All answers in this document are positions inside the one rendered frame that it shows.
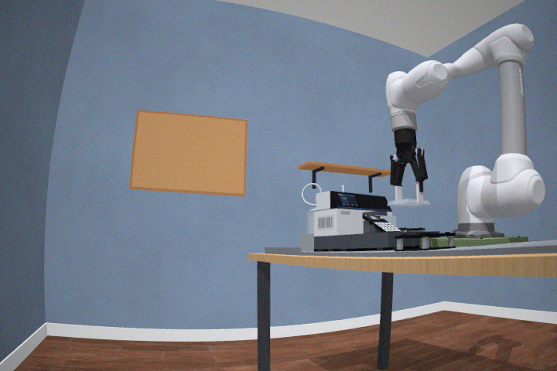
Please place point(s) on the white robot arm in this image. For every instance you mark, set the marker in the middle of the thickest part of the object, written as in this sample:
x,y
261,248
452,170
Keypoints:
x,y
513,188

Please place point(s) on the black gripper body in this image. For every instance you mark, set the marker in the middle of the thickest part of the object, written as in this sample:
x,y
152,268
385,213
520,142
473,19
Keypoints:
x,y
405,139

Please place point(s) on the grey l-shaped raised edge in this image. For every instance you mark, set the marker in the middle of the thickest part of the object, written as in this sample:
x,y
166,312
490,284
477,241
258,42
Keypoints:
x,y
284,250

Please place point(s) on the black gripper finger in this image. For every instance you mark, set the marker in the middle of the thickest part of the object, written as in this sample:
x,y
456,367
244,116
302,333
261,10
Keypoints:
x,y
397,172
419,171

